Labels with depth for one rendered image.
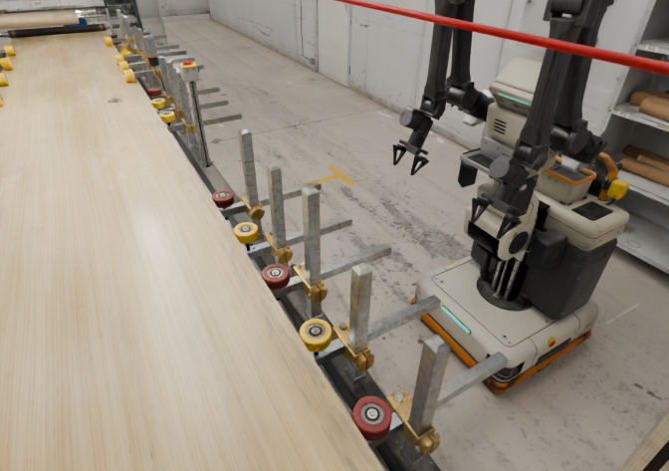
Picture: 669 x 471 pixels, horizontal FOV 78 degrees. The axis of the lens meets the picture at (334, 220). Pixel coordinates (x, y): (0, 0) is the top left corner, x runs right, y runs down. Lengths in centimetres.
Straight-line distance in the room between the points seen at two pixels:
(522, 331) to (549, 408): 36
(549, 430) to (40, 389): 184
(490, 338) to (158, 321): 137
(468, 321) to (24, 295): 166
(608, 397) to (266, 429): 177
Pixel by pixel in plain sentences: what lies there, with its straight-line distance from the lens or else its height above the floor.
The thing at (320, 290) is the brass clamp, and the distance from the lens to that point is 124.
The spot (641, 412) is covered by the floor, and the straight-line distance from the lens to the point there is 242.
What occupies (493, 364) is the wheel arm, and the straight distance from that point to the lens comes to 118.
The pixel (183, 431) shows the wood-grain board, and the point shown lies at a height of 90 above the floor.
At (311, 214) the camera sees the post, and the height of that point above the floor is 111.
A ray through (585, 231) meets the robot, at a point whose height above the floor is 78.
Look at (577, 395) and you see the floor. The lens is 233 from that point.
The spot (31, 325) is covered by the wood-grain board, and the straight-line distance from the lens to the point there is 132.
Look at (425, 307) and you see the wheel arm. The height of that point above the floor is 82.
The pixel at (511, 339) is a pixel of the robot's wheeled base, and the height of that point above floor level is 28.
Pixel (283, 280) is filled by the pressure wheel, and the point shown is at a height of 90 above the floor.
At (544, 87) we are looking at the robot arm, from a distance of 123.
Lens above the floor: 171
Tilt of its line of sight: 34 degrees down
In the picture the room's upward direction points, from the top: straight up
